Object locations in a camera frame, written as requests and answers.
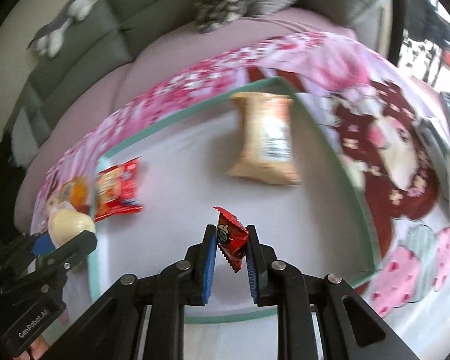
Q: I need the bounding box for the grey white plush toy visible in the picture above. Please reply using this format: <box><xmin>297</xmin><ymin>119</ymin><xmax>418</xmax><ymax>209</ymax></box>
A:
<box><xmin>27</xmin><ymin>0</ymin><xmax>92</xmax><ymax>59</ymax></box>

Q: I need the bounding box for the grey sofa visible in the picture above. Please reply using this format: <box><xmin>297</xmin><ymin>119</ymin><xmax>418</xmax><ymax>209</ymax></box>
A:
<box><xmin>4</xmin><ymin>0</ymin><xmax>398</xmax><ymax>166</ymax></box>

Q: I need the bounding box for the lilac sofa seat cover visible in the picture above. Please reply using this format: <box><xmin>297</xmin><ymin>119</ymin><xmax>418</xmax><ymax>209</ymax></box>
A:
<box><xmin>13</xmin><ymin>7</ymin><xmax>361</xmax><ymax>233</ymax></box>

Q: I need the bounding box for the red biscuit packet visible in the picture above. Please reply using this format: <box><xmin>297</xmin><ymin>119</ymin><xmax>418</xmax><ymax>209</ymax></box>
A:
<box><xmin>93</xmin><ymin>156</ymin><xmax>146</xmax><ymax>223</ymax></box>

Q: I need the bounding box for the dark cloth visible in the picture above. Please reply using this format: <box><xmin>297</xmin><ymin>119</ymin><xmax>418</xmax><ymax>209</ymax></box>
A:
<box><xmin>0</xmin><ymin>131</ymin><xmax>28</xmax><ymax>241</ymax></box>

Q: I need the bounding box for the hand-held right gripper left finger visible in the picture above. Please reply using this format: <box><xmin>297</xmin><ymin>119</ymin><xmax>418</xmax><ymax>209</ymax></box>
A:
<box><xmin>47</xmin><ymin>225</ymin><xmax>216</xmax><ymax>360</ymax></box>

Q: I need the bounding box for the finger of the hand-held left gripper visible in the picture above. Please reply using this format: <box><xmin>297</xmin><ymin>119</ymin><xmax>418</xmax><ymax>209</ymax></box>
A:
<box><xmin>4</xmin><ymin>230</ymin><xmax>98</xmax><ymax>301</ymax></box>
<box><xmin>0</xmin><ymin>232</ymin><xmax>55</xmax><ymax>271</ymax></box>

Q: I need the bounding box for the orange snack packet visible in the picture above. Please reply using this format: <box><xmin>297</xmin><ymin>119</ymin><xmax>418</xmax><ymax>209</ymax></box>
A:
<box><xmin>50</xmin><ymin>175</ymin><xmax>94</xmax><ymax>211</ymax></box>

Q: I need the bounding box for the black beige patterned pillow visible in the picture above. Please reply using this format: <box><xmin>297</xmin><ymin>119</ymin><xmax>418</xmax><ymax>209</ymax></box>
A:
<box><xmin>194</xmin><ymin>0</ymin><xmax>286</xmax><ymax>34</ymax></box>

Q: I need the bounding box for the pink printed blanket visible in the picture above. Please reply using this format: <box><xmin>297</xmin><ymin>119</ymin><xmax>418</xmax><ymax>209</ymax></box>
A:
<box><xmin>30</xmin><ymin>32</ymin><xmax>450</xmax><ymax>360</ymax></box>

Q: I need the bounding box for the beige snack packet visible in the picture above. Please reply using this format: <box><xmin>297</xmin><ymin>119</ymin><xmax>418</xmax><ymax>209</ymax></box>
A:
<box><xmin>225</xmin><ymin>91</ymin><xmax>302</xmax><ymax>186</ymax></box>

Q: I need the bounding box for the teal-edged white box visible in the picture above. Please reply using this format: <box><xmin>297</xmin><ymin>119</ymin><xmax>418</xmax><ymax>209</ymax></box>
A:
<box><xmin>86</xmin><ymin>77</ymin><xmax>382</xmax><ymax>325</ymax></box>

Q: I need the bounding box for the cream white snack packet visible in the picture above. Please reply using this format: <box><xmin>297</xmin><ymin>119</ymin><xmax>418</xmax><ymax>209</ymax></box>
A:
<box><xmin>47</xmin><ymin>202</ymin><xmax>97</xmax><ymax>249</ymax></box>

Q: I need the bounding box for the small red candy packet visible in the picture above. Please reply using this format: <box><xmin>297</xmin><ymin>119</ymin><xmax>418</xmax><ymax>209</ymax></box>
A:
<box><xmin>214</xmin><ymin>206</ymin><xmax>250</xmax><ymax>274</ymax></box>

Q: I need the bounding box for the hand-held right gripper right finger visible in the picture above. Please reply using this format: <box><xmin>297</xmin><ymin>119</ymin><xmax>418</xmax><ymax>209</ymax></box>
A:
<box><xmin>246</xmin><ymin>225</ymin><xmax>422</xmax><ymax>360</ymax></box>

